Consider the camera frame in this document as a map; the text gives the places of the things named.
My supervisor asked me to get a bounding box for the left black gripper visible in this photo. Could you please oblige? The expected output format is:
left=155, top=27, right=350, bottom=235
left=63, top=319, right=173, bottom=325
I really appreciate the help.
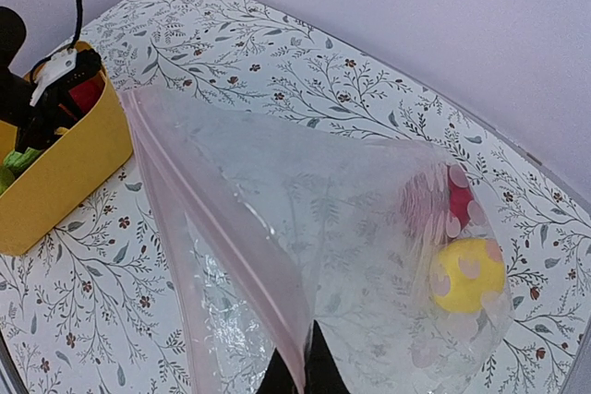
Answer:
left=1, top=67, right=85, bottom=153

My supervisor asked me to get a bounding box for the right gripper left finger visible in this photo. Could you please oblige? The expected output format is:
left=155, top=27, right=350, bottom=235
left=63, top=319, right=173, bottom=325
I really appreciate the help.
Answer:
left=258, top=350, right=297, bottom=394

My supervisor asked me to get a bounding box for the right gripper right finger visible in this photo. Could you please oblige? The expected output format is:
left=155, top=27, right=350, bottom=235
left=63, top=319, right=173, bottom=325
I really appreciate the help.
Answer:
left=305, top=321, right=350, bottom=394

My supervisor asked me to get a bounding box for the yellow plastic basket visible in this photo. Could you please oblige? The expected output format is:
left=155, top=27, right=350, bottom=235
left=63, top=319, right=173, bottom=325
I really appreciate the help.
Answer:
left=1, top=67, right=133, bottom=256

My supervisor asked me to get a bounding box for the clear zip top bag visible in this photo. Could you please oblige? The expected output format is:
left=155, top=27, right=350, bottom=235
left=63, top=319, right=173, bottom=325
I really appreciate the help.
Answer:
left=121, top=87, right=513, bottom=393

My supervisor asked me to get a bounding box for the yellow toy lemon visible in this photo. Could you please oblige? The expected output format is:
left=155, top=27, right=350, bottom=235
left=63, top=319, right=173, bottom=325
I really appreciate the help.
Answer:
left=429, top=238, right=506, bottom=314

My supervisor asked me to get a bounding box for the red toy tomato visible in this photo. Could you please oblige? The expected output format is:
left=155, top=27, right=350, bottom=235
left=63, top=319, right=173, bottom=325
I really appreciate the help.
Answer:
left=400, top=163, right=488, bottom=241

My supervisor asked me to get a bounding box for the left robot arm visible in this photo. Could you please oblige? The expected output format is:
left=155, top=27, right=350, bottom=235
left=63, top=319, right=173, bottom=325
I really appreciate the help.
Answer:
left=1, top=6, right=84, bottom=153

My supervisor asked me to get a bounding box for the red toy apple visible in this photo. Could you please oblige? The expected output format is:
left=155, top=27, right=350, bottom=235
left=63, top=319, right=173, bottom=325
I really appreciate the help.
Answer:
left=68, top=79, right=103, bottom=114

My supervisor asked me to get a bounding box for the floral table mat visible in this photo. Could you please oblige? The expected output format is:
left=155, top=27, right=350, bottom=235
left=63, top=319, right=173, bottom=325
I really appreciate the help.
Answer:
left=1, top=0, right=590, bottom=393

